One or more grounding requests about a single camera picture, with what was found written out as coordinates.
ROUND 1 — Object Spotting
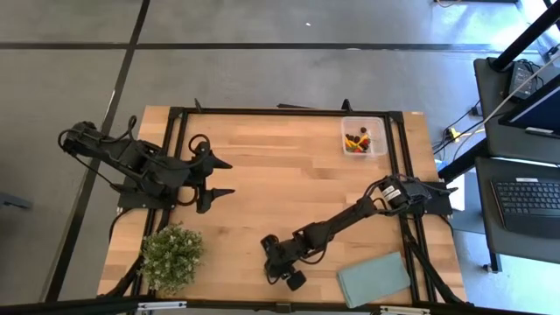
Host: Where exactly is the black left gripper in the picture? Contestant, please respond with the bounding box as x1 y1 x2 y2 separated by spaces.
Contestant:
174 142 236 215

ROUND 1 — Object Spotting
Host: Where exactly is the clear plastic tupperware container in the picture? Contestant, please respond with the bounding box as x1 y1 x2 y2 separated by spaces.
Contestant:
340 115 389 159

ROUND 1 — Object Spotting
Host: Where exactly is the green artificial potted plant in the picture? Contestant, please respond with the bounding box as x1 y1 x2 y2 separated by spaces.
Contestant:
138 221 207 297

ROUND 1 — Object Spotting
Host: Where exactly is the teal folded cloth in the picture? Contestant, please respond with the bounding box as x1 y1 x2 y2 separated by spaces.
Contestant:
336 251 412 310

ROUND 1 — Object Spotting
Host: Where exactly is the white sheet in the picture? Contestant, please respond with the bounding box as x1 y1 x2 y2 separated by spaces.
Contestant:
444 172 468 213

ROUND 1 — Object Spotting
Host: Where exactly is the grey floor object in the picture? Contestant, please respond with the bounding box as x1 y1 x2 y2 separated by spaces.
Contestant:
0 191 34 210

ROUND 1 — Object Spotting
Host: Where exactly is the grey keyboard desk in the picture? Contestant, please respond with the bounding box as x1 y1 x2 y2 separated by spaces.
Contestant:
474 156 560 273

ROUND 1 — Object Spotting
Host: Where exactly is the grey monitor desk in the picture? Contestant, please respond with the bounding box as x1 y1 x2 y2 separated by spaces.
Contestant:
472 56 560 166

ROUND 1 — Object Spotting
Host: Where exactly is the black computer keyboard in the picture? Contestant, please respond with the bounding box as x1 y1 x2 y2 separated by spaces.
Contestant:
489 176 560 241

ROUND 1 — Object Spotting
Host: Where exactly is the dark computer monitor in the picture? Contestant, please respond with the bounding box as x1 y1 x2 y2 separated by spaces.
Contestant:
498 73 560 140

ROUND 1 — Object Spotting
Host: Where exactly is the black power adapter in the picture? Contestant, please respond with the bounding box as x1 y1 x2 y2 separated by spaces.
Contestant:
507 59 543 101

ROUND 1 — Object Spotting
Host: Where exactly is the black upright pole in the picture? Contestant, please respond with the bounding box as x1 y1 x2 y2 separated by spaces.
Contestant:
488 0 560 74

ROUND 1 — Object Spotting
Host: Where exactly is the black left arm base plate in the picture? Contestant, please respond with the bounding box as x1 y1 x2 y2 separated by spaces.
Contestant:
116 174 181 211

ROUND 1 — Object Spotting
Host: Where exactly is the black aluminium table frame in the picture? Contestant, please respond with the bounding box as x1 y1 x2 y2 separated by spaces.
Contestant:
98 98 468 315

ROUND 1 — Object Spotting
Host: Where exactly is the silver metal bracket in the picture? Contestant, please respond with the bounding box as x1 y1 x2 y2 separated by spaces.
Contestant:
379 304 432 315
136 300 188 312

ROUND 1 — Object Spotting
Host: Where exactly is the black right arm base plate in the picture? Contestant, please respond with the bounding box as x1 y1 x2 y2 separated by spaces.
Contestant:
389 177 454 217

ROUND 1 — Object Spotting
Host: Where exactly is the black floor cable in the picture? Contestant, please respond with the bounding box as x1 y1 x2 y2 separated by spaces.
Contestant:
431 100 487 155

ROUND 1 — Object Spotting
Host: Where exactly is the white hanging cord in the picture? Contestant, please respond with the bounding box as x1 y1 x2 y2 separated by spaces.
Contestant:
475 52 560 132

